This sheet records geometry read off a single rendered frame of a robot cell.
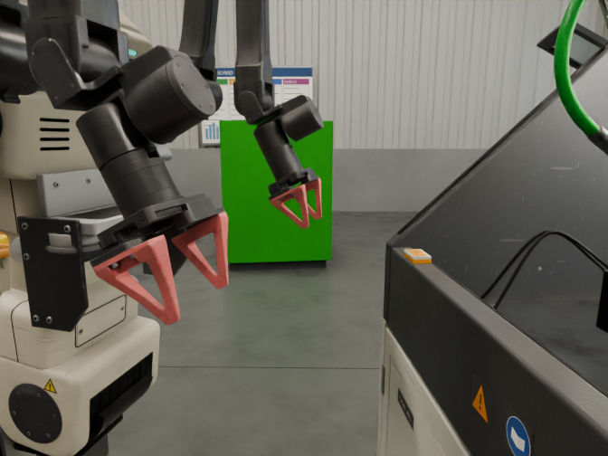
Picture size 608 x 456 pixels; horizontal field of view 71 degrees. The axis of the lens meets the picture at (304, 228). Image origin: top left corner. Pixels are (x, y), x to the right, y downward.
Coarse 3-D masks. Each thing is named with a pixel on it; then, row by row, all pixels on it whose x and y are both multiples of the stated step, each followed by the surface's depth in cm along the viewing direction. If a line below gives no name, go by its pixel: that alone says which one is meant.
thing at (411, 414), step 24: (408, 360) 72; (384, 384) 86; (408, 384) 71; (384, 408) 87; (408, 408) 71; (432, 408) 61; (384, 432) 87; (408, 432) 72; (432, 432) 61; (456, 432) 54
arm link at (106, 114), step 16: (112, 96) 38; (96, 112) 38; (112, 112) 39; (80, 128) 39; (96, 128) 39; (112, 128) 39; (128, 128) 39; (96, 144) 39; (112, 144) 39; (128, 144) 39; (144, 144) 40; (96, 160) 40
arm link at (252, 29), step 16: (240, 0) 76; (256, 0) 75; (240, 16) 77; (256, 16) 76; (240, 32) 77; (256, 32) 76; (240, 48) 78; (256, 48) 77; (240, 64) 78; (256, 64) 77; (240, 80) 78; (256, 80) 77; (256, 96) 78; (272, 96) 82; (240, 112) 79
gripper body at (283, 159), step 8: (288, 144) 80; (272, 152) 79; (280, 152) 79; (288, 152) 80; (272, 160) 80; (280, 160) 79; (288, 160) 79; (296, 160) 80; (272, 168) 81; (280, 168) 80; (288, 168) 79; (296, 168) 80; (280, 176) 80; (288, 176) 77; (296, 176) 77; (272, 184) 78; (296, 184) 82
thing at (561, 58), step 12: (576, 0) 44; (576, 12) 44; (564, 24) 44; (564, 36) 44; (564, 48) 45; (564, 60) 45; (564, 72) 45; (564, 84) 45; (564, 96) 46; (576, 108) 46; (576, 120) 47; (588, 120) 46; (588, 132) 47
